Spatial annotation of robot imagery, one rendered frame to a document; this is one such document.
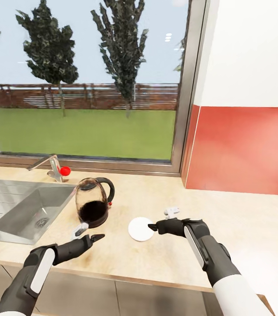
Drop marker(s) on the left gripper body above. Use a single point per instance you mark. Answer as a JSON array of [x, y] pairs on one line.
[[78, 247]]

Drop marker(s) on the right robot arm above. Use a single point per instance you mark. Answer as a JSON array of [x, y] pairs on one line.
[[234, 294]]

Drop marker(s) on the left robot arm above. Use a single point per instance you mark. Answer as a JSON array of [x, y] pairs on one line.
[[20, 298]]

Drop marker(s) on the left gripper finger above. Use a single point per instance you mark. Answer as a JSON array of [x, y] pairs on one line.
[[96, 237]]

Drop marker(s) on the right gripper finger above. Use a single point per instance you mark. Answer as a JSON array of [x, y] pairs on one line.
[[153, 227]]

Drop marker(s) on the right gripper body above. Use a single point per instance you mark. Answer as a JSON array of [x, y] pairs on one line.
[[167, 226]]

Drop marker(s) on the saucer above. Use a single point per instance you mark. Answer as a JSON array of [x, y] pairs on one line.
[[139, 229]]

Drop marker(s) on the electric kettle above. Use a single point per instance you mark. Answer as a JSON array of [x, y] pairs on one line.
[[92, 203]]

